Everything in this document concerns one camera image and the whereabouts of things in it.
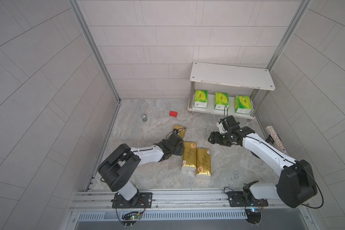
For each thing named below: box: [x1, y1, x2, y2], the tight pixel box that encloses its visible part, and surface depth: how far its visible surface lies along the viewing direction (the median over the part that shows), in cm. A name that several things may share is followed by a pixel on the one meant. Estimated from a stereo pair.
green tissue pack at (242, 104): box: [234, 94, 253, 115], surface depth 101 cm
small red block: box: [169, 110, 178, 118], surface depth 108 cm
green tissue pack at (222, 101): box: [214, 92, 230, 111], surface depth 103 cm
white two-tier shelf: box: [188, 61, 276, 121], surface depth 91 cm
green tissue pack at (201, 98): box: [194, 89, 209, 109], surface depth 104 cm
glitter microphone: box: [265, 125, 290, 157], surface depth 74 cm
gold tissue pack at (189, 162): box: [181, 141, 197, 172], surface depth 81 cm
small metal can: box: [140, 114, 148, 123], surface depth 103 cm
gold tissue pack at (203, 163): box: [195, 148, 212, 179], surface depth 79 cm
